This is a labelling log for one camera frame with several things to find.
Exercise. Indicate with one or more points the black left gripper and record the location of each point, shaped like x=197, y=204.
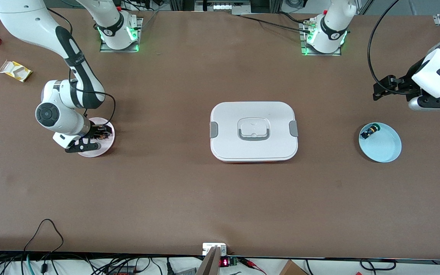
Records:
x=406, y=84

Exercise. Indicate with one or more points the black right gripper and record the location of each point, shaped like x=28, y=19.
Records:
x=98, y=132

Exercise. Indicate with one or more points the orange and black switch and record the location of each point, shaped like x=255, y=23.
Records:
x=105, y=133

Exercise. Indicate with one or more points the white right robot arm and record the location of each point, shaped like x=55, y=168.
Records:
x=21, y=23

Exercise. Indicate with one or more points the small white box device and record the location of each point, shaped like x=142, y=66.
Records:
x=206, y=248

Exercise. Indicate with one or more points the round pink plate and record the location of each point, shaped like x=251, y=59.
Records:
x=105, y=148

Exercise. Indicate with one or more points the round light blue plate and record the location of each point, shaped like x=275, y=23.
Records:
x=382, y=147

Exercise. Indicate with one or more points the torn yellow white carton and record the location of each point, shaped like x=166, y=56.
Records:
x=15, y=70

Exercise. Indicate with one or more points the grey aluminium bar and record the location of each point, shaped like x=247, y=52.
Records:
x=210, y=263

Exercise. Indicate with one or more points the white power strip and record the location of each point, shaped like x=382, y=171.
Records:
x=224, y=6

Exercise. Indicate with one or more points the red LED display module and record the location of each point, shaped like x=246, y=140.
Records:
x=224, y=262

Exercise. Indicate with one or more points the red black alligator clips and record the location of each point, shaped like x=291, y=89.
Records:
x=248, y=262

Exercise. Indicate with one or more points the brown cardboard piece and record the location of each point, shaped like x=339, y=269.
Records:
x=292, y=269

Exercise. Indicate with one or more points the green and black switch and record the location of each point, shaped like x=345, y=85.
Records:
x=369, y=132

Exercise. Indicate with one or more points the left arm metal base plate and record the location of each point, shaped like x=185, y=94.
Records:
x=304, y=46

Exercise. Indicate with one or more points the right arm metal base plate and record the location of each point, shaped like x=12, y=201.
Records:
x=138, y=34

